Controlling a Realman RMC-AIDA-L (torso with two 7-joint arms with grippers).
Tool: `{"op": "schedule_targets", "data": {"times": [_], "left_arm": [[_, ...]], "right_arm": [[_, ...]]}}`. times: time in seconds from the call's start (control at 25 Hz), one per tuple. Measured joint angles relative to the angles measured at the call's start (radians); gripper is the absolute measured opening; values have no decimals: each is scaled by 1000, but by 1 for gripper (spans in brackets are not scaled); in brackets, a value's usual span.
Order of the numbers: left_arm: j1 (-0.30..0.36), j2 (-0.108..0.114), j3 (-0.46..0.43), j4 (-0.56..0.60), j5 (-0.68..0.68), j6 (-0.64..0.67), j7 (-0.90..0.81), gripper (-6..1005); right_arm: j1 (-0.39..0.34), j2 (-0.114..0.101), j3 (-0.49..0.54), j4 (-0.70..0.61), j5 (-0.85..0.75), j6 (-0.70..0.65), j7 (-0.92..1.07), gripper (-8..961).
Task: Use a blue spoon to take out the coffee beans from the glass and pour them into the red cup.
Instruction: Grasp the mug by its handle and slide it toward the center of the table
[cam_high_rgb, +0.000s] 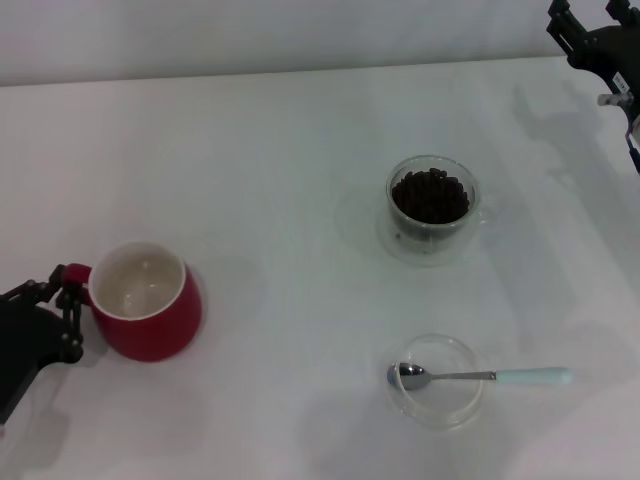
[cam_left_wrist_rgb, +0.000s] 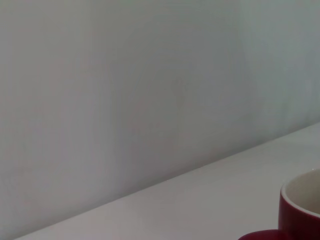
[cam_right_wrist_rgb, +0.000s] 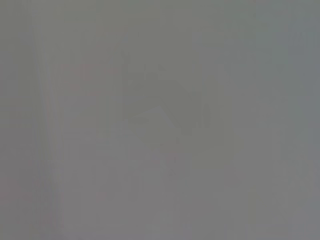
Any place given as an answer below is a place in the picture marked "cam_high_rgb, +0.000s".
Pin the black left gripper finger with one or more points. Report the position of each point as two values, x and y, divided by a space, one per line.
70 320
35 289

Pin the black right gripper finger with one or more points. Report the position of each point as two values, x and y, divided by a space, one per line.
567 27
622 12

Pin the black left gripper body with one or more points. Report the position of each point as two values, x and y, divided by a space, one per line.
25 345

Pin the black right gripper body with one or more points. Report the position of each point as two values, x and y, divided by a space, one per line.
610 50

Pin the red ceramic mug white inside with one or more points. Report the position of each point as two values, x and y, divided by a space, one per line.
155 335

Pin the pile of dark coffee beans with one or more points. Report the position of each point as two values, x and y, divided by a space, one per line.
430 200

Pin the clear double-walled glass cup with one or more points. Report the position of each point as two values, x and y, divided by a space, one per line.
400 235

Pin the clear shallow glass dish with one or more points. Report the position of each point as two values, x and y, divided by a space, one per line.
450 405

